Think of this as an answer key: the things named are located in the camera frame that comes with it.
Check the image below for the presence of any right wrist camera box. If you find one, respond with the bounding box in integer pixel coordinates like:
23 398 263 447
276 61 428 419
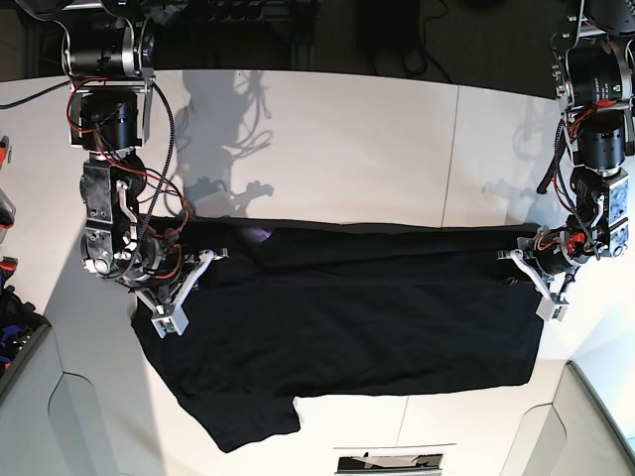
151 305 190 338

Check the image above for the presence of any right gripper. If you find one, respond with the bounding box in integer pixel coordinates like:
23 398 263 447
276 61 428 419
129 247 229 317

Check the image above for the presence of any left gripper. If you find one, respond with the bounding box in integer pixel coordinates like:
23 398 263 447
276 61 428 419
495 227 580 305

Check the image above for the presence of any grey bin with clothes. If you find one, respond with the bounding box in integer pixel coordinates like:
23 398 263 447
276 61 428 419
1 257 51 398

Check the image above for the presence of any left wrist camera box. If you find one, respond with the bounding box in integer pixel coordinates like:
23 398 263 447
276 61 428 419
536 297 570 322

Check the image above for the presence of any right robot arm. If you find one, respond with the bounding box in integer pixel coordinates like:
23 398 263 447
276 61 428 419
18 1 227 332

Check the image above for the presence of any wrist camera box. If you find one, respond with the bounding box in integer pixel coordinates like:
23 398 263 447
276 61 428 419
151 305 190 338
536 297 570 322

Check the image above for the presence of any black t-shirt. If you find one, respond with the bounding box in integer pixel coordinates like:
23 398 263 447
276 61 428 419
131 219 543 452

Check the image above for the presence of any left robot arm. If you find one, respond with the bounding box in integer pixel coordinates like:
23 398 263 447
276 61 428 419
499 1 634 306

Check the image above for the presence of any orange grey tool at edge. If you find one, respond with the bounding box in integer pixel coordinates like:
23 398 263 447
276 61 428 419
0 135 17 243

